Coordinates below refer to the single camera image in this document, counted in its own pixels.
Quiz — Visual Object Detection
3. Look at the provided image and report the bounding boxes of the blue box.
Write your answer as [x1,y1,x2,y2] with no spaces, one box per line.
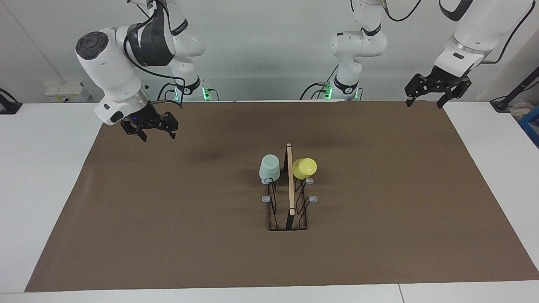
[519,105,539,148]

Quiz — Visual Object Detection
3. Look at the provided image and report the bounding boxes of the white wall power strip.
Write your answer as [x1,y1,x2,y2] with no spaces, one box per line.
[44,82,91,103]

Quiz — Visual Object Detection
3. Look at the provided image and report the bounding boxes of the pale crumpled bag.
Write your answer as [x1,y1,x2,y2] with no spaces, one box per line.
[509,102,537,122]

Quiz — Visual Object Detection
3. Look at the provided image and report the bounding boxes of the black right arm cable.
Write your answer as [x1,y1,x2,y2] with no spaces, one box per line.
[124,0,186,110]

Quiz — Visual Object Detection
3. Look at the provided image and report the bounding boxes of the black left base cable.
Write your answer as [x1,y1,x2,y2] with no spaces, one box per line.
[300,82,333,100]

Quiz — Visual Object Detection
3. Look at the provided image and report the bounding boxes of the yellow plastic cup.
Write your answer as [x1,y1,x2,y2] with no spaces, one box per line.
[292,158,318,181]

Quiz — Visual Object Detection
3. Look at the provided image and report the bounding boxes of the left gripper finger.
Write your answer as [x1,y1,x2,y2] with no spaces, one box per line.
[436,81,471,109]
[404,74,431,108]

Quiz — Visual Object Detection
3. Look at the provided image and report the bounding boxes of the black base cable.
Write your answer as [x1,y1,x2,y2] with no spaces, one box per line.
[300,82,333,100]
[157,80,186,102]

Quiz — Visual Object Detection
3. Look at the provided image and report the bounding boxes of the black wire cup rack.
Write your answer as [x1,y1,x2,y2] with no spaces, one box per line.
[261,144,318,231]

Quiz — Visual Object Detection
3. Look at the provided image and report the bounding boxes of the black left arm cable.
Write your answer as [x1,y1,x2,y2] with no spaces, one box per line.
[382,0,539,66]

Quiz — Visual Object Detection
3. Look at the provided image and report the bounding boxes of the brown table mat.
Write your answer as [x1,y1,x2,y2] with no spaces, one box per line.
[24,100,539,292]

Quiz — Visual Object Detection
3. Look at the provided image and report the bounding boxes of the black stand base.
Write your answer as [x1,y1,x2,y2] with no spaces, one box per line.
[0,88,22,115]

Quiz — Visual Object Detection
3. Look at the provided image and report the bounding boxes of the black right base cable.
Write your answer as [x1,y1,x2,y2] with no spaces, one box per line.
[157,80,186,102]

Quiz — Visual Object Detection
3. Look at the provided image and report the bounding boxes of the pale green plastic cup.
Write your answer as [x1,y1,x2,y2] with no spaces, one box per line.
[259,154,281,184]

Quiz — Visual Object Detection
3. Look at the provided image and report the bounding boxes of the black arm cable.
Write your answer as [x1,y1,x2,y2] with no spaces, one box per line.
[382,0,539,66]
[124,0,186,110]

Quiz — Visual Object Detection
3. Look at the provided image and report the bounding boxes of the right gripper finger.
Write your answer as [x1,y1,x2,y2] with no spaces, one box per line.
[162,112,179,139]
[121,124,148,142]

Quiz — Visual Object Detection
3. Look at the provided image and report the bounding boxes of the black angled stand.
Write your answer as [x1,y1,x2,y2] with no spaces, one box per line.
[491,66,539,112]

